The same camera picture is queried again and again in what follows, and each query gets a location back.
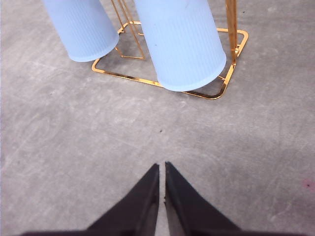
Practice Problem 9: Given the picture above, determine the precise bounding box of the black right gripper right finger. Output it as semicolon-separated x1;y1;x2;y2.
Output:
164;161;265;236

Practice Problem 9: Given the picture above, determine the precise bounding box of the light blue plastic cup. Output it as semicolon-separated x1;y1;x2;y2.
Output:
42;0;119;62
135;0;226;91

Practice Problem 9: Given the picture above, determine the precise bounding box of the gold wire cup rack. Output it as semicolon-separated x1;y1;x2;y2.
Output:
92;0;249;100

